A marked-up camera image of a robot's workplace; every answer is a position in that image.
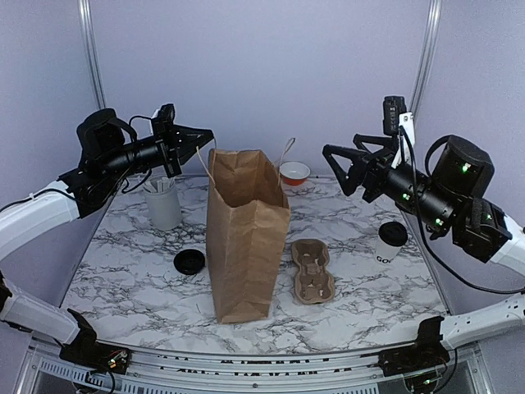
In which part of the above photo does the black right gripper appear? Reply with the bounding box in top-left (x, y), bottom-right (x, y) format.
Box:
top-left (323, 135), bottom-right (459, 234)

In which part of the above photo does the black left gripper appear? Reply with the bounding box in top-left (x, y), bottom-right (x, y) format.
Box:
top-left (101, 116), bottom-right (213, 181)

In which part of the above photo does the brown paper bag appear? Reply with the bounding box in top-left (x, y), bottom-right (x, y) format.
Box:
top-left (203, 149), bottom-right (290, 324)

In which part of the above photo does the white paper coffee cup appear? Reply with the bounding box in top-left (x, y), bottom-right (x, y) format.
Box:
top-left (373, 237), bottom-right (404, 265)

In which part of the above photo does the brown cardboard cup carrier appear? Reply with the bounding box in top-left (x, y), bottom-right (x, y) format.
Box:
top-left (290, 239), bottom-right (335, 305)

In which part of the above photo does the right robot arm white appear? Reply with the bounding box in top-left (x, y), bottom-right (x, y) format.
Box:
top-left (322, 135), bottom-right (524, 375)

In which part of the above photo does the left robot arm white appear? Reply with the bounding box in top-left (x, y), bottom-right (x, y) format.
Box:
top-left (1, 108), bottom-right (213, 350)

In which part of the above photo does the white ribbed canister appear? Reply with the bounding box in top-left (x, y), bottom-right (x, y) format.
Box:
top-left (144, 176), bottom-right (182, 231)

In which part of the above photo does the orange white bowl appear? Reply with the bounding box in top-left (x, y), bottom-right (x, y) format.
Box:
top-left (279, 162), bottom-right (311, 186)

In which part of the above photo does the black lid stack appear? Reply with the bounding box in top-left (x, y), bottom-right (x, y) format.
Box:
top-left (173, 249), bottom-right (205, 276)

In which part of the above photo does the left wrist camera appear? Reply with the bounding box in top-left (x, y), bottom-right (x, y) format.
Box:
top-left (150, 103), bottom-right (176, 135)

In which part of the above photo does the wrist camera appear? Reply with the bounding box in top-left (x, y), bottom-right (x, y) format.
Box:
top-left (382, 96), bottom-right (415, 162)
top-left (150, 103), bottom-right (176, 135)

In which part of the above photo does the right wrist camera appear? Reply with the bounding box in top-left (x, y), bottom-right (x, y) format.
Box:
top-left (382, 96), bottom-right (415, 162)

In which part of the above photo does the aluminium frame post right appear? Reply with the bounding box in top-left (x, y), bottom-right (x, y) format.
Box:
top-left (410, 0), bottom-right (442, 117)

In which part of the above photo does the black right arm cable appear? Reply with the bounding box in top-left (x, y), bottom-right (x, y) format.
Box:
top-left (397, 122), bottom-right (525, 295)

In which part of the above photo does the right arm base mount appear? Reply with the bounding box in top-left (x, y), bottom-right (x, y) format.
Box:
top-left (377, 316), bottom-right (450, 377)

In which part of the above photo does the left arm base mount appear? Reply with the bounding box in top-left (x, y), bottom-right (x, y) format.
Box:
top-left (60, 309), bottom-right (131, 374)

